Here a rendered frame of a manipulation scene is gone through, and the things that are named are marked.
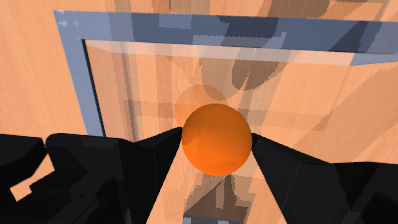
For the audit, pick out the clear l-shaped low wall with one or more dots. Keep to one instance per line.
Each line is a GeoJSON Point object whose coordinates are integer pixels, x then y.
{"type": "Point", "coordinates": [111, 72]}

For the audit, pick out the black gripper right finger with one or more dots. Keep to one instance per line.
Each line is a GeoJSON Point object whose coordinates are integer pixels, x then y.
{"type": "Point", "coordinates": [309, 190]}

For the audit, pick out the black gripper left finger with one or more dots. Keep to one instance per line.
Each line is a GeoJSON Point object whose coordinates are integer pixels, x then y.
{"type": "Point", "coordinates": [140, 168]}

